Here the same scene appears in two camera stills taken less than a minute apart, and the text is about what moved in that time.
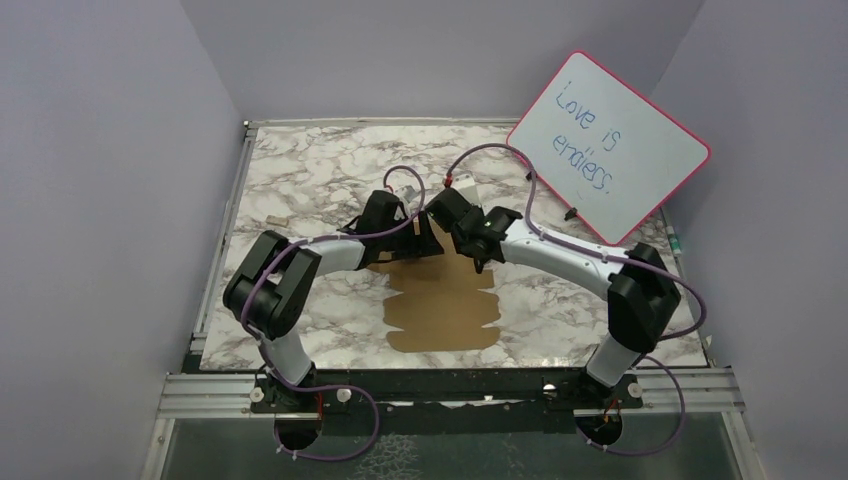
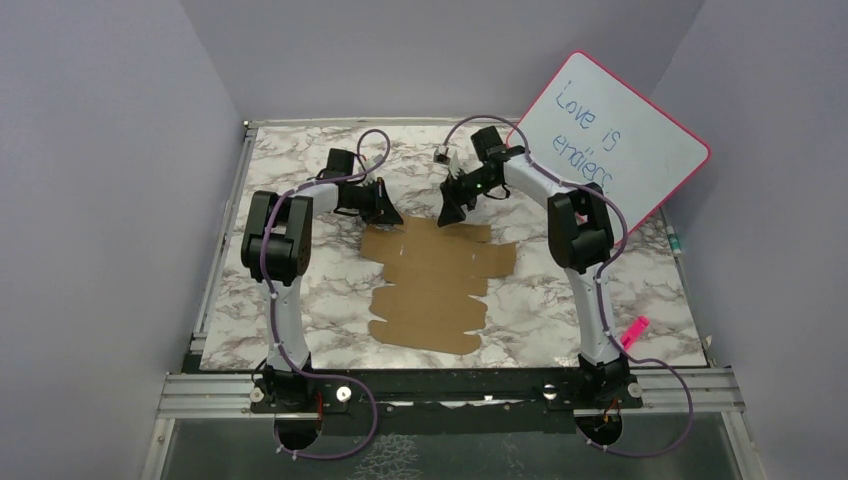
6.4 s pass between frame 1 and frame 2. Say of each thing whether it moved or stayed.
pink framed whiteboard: stayed
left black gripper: moved
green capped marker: stayed
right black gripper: moved
